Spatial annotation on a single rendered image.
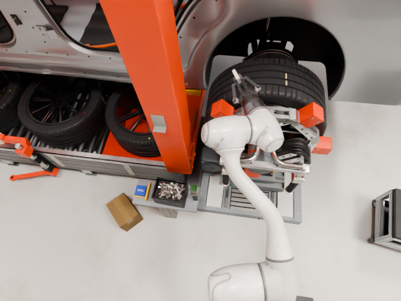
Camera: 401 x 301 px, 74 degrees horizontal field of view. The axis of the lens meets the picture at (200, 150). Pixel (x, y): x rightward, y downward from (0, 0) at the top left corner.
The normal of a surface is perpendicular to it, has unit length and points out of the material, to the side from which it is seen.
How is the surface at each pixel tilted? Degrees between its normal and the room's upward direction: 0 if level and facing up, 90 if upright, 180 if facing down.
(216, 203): 0
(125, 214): 0
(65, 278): 0
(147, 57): 90
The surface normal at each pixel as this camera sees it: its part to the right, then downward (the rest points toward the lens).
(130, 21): -0.15, 0.88
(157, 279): -0.04, -0.46
